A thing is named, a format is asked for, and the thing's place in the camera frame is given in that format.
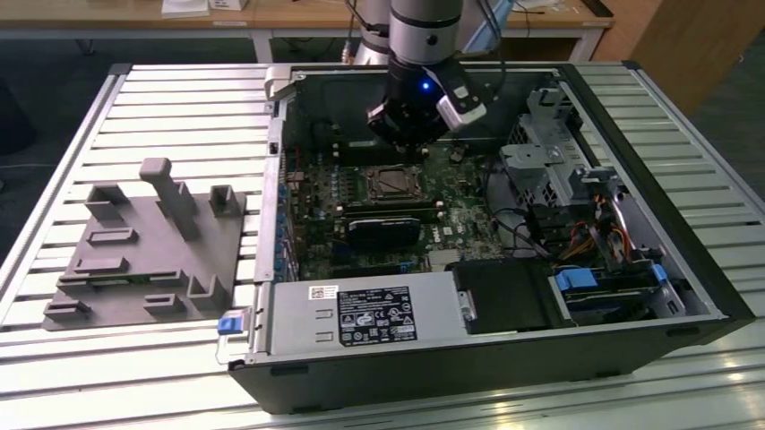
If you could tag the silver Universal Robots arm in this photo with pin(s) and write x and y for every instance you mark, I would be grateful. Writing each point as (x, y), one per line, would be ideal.
(425, 31)

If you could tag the black CPU socket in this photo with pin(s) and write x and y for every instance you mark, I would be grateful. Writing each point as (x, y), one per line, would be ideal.
(370, 197)

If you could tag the pale blue teach pendant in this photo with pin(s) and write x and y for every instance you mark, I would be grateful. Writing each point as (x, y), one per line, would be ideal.
(484, 38)

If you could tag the black graphics card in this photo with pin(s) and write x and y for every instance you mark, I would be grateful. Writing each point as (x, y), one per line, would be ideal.
(382, 228)

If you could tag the silver metal drive cage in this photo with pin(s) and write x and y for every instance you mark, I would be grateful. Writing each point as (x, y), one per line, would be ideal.
(538, 174)

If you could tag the green motherboard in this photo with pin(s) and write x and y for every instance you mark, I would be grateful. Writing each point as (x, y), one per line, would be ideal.
(460, 233)

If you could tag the silver chipset heatsink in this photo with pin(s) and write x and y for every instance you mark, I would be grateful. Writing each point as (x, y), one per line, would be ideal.
(445, 259)

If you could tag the black plastic fan shroud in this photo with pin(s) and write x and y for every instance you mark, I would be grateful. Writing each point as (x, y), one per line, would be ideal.
(505, 295)

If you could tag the white cardboard box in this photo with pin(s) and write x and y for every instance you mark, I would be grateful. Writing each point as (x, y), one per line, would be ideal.
(186, 6)

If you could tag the hard disk in blue carrier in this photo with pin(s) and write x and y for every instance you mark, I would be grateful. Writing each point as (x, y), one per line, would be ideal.
(574, 280)

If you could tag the grey power supply unit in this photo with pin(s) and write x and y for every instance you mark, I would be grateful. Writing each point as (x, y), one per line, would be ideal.
(299, 313)

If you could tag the brown wooden cabinet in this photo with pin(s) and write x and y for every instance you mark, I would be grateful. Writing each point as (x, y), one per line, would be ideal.
(700, 49)

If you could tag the blue case latch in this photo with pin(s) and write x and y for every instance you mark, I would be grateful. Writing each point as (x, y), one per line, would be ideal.
(231, 323)

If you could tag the small blue plastic clip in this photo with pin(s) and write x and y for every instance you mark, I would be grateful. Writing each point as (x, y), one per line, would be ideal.
(659, 274)

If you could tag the grey plastic parts rack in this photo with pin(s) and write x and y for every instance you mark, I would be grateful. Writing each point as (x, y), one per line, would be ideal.
(138, 269)

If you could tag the black open PC case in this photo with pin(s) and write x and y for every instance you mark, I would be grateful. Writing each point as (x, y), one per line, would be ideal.
(478, 376)

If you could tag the white and silver wrist camera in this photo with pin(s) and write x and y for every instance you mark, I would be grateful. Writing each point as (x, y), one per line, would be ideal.
(460, 107)

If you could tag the wooden desk with white frame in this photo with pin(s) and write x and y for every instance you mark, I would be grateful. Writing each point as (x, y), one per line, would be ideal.
(179, 18)

